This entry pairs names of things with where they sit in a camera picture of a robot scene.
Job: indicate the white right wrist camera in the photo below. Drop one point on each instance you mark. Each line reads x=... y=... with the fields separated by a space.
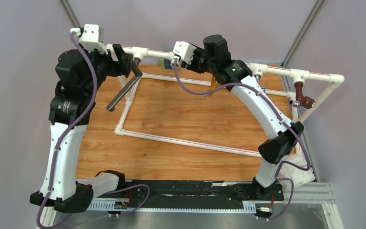
x=183 y=52

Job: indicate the white thread seal tape roll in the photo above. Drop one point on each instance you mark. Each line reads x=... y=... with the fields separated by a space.
x=299 y=177

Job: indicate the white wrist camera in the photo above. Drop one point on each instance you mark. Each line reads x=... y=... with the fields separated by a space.
x=183 y=52
x=90 y=38

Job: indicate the brown faucet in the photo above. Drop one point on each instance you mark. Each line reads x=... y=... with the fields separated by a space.
x=300 y=99

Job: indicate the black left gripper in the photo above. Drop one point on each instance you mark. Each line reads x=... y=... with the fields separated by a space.
x=122 y=67

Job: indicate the chrome faucet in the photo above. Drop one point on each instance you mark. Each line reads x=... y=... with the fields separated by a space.
x=258 y=76

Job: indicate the yellow faucet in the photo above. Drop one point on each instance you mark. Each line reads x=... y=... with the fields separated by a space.
x=214 y=84

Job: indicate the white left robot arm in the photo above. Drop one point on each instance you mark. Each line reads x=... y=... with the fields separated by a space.
x=80 y=73

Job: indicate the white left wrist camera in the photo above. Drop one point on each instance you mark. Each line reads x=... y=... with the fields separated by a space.
x=90 y=38

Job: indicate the green blue small box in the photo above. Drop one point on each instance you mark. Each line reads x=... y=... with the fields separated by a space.
x=165 y=63

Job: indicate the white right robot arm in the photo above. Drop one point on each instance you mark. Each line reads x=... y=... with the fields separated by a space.
x=238 y=78

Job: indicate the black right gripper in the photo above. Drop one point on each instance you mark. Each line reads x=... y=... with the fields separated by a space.
x=191 y=67

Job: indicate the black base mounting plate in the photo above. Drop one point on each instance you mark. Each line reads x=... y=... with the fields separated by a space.
x=188 y=196

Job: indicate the dark grey long faucet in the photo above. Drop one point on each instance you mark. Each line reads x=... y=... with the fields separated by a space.
x=137 y=76

